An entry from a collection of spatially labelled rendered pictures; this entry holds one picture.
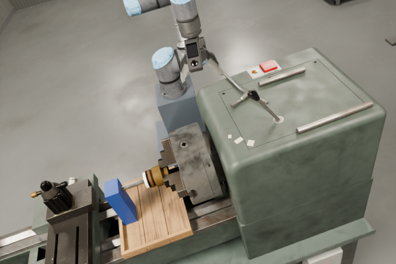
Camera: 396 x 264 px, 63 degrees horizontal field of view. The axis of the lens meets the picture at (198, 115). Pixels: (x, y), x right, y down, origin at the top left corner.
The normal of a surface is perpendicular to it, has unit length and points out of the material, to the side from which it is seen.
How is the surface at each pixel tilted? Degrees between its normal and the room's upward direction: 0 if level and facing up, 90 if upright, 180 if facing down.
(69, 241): 0
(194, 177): 58
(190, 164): 40
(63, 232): 0
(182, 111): 90
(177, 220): 0
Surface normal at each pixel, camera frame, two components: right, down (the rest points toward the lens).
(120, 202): 0.25, 0.61
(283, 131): -0.22, -0.72
